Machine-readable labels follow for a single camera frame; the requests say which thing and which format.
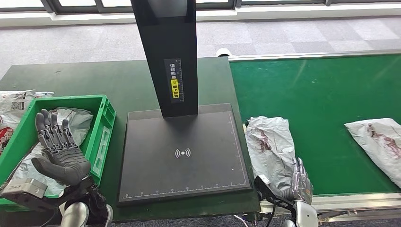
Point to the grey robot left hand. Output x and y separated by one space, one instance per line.
62 163

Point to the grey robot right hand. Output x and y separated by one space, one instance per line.
300 185

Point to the grey plastic parcel bag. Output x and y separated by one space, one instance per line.
376 147
78 125
269 147

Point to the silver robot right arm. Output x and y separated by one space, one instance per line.
305 216

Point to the white plastic parcel bag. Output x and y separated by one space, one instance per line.
44 94

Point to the white printed QR parcel bag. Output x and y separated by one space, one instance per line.
15 100

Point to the green conveyor belt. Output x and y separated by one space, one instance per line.
329 87

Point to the black inbound scanner machine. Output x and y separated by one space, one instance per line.
181 175

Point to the green plastic crate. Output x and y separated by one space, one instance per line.
17 141

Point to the black yellow label sticker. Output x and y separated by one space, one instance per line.
174 91

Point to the white round roller cap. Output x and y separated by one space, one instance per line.
224 52

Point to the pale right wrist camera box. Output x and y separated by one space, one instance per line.
261 186

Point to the aluminium conveyor frame rail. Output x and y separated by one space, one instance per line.
376 199
313 55

